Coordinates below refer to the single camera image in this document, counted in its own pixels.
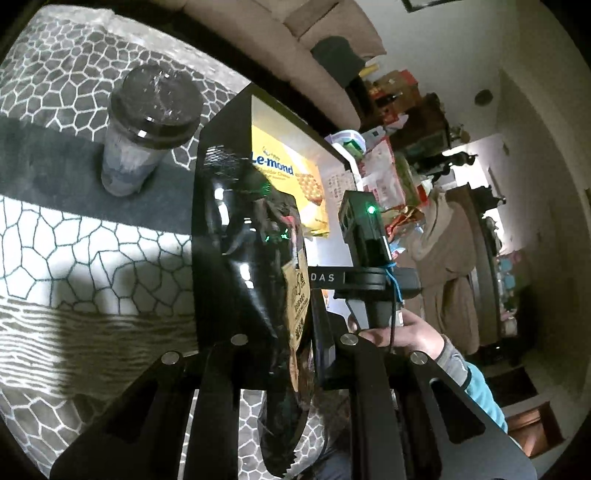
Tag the grey patterned blanket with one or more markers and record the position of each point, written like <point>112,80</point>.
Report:
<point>92,263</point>

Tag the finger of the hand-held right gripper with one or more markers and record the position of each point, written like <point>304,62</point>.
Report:
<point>325,278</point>

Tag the beige sofa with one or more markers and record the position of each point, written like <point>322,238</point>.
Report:
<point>295,60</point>

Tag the clear jar with black lid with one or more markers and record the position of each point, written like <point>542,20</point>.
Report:
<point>138,138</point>

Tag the red snack packet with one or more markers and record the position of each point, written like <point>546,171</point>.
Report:
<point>388,175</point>

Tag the yellow cracker box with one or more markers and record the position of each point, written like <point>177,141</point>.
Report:
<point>277,154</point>

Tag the green white packet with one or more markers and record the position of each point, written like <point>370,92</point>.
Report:
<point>356,146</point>

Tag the dark cushion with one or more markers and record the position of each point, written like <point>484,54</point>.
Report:
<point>337,60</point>

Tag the black storage box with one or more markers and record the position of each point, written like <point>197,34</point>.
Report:
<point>207,286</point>

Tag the dark wooden cabinet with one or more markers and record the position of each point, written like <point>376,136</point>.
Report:
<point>434,124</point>

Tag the person's right hand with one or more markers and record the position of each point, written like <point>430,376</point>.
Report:
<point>411,334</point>

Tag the brown hanging robe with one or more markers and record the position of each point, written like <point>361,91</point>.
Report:
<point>443,267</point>

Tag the person's right forearm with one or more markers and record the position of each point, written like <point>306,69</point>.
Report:
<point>471,383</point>

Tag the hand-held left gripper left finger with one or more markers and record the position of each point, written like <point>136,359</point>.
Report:
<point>217,397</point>

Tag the black snack bag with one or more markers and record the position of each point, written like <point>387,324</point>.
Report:
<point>258,281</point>

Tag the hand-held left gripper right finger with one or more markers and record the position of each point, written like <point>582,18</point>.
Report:
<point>369,397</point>

